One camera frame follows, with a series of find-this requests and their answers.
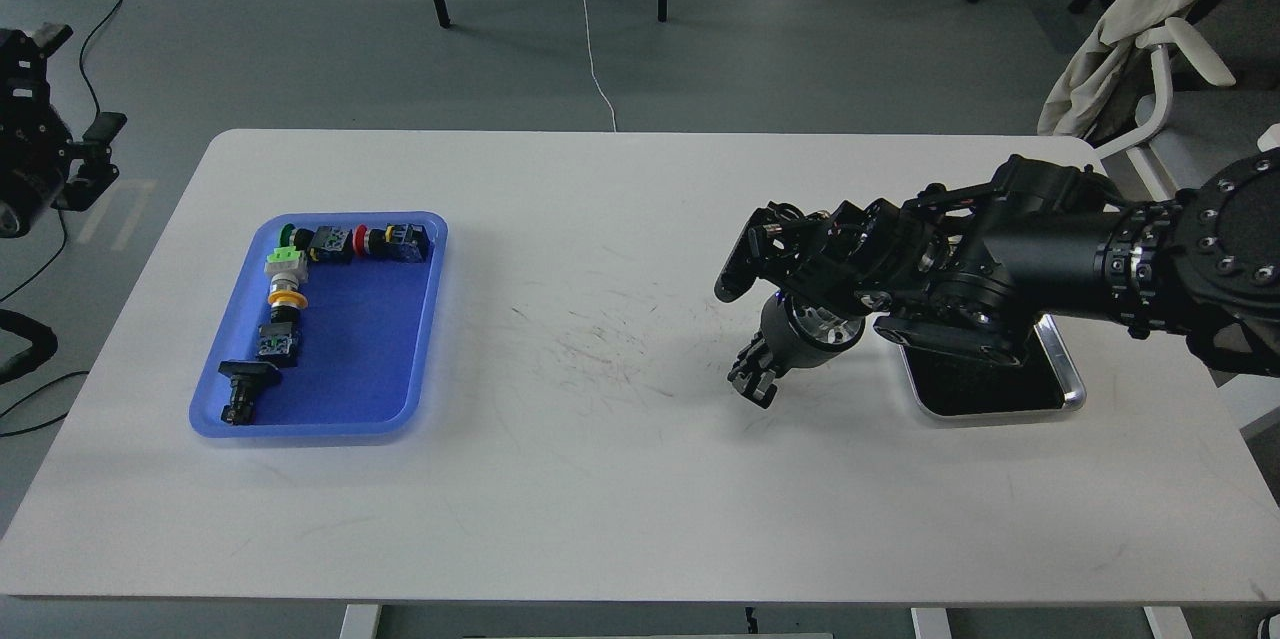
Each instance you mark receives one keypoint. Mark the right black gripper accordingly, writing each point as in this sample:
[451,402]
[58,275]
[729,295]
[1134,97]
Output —
[35,144]

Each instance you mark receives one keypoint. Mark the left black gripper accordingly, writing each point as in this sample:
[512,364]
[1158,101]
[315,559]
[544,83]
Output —
[793,335]

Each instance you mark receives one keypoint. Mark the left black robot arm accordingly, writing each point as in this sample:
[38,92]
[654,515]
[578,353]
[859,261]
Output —
[961,279]

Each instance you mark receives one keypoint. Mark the silver metal tray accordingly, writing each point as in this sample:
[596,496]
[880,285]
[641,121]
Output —
[1000,389]

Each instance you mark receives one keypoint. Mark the blue plastic tray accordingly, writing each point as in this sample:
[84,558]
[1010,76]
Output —
[364,338]

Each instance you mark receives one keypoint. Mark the black green contact block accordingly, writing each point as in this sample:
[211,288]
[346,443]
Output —
[278,343]

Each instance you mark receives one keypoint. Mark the blue black contact block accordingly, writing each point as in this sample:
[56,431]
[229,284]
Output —
[407,243]

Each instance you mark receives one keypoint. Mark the chair with beige cloth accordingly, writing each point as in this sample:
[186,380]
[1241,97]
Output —
[1196,119]

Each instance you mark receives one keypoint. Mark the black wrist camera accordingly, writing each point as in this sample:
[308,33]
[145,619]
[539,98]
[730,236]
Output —
[773,244]

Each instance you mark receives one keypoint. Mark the green push button switch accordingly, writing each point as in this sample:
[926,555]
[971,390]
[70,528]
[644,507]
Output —
[295,237]

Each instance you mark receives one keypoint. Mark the white green switch block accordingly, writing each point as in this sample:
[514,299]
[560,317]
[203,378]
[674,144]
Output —
[286,268]

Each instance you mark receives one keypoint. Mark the yellow push button switch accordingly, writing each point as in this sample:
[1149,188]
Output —
[286,305]

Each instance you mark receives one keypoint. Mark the black switch contact block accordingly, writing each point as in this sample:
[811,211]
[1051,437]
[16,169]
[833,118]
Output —
[331,245]

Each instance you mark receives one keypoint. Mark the red push button switch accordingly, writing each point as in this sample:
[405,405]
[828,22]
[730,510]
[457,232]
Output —
[370,241]

